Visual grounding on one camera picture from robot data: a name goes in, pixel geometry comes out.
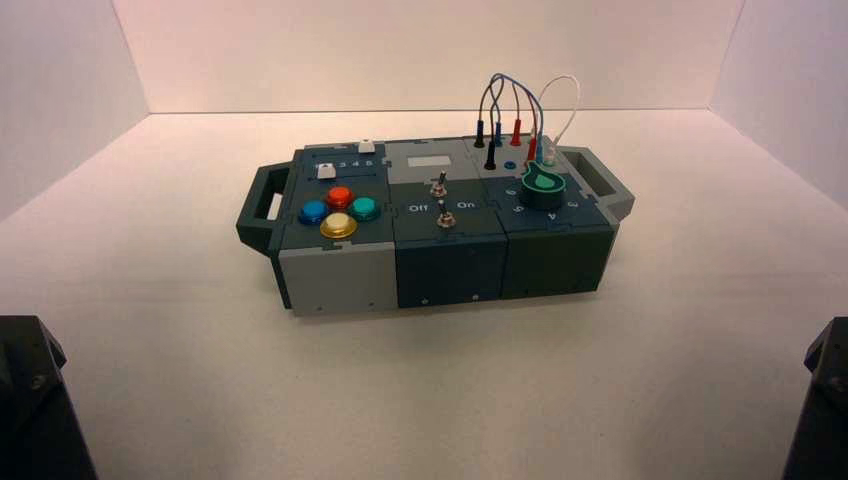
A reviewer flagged blue dome push button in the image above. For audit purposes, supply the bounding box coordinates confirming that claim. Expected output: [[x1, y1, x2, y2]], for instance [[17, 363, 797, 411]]
[[298, 200, 331, 227]]

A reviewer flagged dark teal grey control box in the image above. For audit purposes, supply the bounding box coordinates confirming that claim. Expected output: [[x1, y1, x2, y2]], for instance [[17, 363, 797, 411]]
[[235, 137, 635, 318]]

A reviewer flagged black jumper cable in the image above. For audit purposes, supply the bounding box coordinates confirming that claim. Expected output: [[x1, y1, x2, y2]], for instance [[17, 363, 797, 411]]
[[472, 74, 509, 172]]

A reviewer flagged white jumper cable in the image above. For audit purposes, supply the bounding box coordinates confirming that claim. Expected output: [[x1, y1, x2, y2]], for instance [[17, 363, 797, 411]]
[[537, 74, 582, 168]]

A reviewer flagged teal dome push button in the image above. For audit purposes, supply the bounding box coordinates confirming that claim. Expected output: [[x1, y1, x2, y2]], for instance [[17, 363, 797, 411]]
[[347, 196, 382, 223]]

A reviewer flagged red jumper cable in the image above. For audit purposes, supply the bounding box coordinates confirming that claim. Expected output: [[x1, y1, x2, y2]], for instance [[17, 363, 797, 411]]
[[508, 79, 539, 167]]

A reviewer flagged yellow dome push button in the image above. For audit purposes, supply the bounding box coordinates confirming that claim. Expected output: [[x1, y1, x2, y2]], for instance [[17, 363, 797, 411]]
[[319, 213, 359, 240]]

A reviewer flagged green rotary knob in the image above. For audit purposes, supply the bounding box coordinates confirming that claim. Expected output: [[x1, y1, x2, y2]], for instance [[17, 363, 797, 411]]
[[519, 163, 568, 211]]

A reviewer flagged blue jumper cable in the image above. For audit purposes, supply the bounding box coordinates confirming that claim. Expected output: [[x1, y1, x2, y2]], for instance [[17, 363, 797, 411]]
[[491, 72, 546, 166]]

